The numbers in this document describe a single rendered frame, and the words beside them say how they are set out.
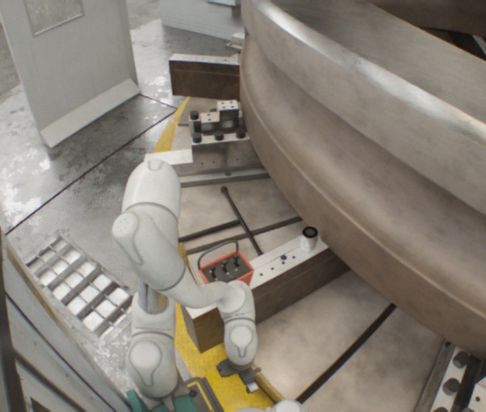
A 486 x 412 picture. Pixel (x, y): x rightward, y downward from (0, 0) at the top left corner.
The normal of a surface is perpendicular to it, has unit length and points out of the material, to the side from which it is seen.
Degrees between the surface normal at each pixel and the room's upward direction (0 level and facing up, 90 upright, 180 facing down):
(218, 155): 90
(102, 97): 37
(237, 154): 90
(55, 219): 0
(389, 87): 45
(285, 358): 0
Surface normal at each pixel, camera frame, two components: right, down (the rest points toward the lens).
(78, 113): 0.49, -0.30
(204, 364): 0.00, -0.70
